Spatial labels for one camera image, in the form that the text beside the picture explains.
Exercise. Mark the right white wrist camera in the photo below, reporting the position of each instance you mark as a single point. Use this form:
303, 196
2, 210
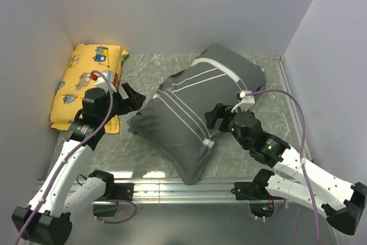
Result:
245, 102

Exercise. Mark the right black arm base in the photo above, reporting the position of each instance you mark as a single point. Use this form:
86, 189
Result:
262, 205

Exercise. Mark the aluminium right side rail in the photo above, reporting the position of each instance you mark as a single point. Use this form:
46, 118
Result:
291, 105

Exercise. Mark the aluminium front rail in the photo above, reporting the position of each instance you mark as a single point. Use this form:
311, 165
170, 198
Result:
174, 191

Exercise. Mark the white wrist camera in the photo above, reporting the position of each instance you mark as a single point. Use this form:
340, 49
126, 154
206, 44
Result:
99, 82
245, 102

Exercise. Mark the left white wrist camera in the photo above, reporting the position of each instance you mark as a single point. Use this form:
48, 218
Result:
99, 82

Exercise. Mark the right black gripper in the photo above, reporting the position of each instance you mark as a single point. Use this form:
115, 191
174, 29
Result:
222, 111

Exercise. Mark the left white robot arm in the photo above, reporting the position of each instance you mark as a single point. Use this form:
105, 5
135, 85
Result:
50, 214

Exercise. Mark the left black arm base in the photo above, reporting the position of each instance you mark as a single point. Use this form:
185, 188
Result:
107, 205

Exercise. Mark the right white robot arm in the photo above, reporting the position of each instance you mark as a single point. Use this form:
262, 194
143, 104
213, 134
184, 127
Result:
289, 176

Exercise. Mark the grey striped pillowcase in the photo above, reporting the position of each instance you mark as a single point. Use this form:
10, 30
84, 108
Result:
174, 119

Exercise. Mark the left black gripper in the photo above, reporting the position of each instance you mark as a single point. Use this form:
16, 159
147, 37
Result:
133, 102

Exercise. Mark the yellow cartoon car pillow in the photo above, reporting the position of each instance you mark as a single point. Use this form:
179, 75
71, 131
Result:
107, 59

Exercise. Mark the aluminium rail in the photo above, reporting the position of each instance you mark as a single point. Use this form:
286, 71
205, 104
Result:
174, 191
291, 105

